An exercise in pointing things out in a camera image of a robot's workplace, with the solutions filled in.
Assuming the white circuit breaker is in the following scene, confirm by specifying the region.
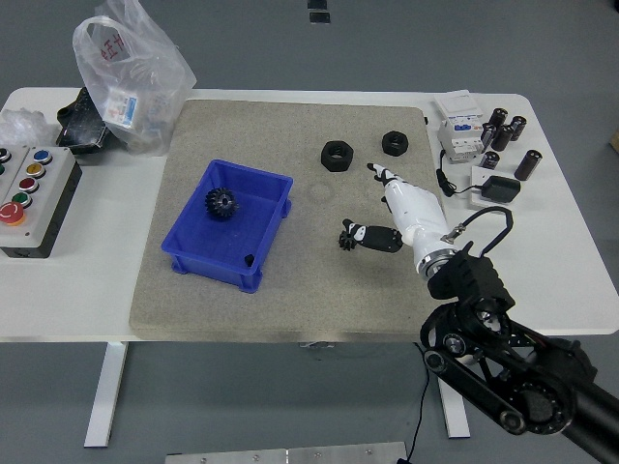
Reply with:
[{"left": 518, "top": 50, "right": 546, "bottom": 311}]
[{"left": 431, "top": 90, "right": 486, "bottom": 164}]

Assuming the white table leg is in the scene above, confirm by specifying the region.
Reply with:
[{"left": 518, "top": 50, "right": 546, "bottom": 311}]
[
  {"left": 84, "top": 340, "right": 130, "bottom": 449},
  {"left": 434, "top": 379, "right": 472, "bottom": 439}
]

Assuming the black cable under table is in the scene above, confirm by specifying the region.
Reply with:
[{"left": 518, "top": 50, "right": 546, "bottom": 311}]
[{"left": 399, "top": 341, "right": 432, "bottom": 464}]

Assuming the white blue small carton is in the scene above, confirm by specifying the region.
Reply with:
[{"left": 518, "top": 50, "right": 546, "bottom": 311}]
[{"left": 103, "top": 86, "right": 140, "bottom": 130}]

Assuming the small black hex nut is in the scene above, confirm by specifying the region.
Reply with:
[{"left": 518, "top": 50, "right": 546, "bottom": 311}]
[{"left": 380, "top": 129, "right": 411, "bottom": 157}]

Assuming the large black gear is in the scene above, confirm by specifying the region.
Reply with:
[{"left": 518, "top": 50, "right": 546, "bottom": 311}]
[{"left": 203, "top": 187, "right": 237, "bottom": 221}]

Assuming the clear plastic bag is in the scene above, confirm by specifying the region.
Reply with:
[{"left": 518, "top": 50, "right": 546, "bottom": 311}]
[{"left": 72, "top": 0, "right": 197, "bottom": 157}]

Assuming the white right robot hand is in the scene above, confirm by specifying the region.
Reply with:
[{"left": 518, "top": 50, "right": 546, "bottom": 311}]
[{"left": 340, "top": 162, "right": 458, "bottom": 273}]

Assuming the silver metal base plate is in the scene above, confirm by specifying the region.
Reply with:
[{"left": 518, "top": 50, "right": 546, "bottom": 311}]
[{"left": 163, "top": 442, "right": 412, "bottom": 464}]

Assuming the black power adapter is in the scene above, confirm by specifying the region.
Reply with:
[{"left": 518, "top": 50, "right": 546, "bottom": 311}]
[{"left": 481, "top": 175, "right": 523, "bottom": 204}]

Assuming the blue plastic bin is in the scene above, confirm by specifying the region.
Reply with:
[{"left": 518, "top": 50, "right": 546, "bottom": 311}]
[{"left": 161, "top": 159, "right": 295, "bottom": 296}]

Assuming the grey push-button control box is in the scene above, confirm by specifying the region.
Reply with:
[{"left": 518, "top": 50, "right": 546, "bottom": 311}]
[{"left": 0, "top": 144, "right": 83, "bottom": 260}]

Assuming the white square plate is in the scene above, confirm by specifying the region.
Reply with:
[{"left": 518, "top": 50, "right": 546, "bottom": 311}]
[{"left": 466, "top": 165, "right": 514, "bottom": 214}]

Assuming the grey-brown table mat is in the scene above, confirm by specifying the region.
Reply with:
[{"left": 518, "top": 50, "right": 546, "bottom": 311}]
[{"left": 128, "top": 99, "right": 470, "bottom": 344}]

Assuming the large black hex nut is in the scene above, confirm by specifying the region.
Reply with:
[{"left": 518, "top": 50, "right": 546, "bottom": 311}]
[{"left": 319, "top": 139, "right": 357, "bottom": 173}]

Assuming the black adapter cord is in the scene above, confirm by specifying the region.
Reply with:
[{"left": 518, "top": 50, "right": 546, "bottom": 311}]
[{"left": 436, "top": 149, "right": 485, "bottom": 197}]

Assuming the crumpled clear plastic wrap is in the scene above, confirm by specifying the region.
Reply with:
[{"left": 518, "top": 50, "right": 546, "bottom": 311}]
[{"left": 0, "top": 108, "right": 60, "bottom": 151}]

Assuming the black device block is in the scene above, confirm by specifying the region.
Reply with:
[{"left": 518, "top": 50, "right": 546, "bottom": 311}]
[{"left": 55, "top": 87, "right": 115, "bottom": 156}]

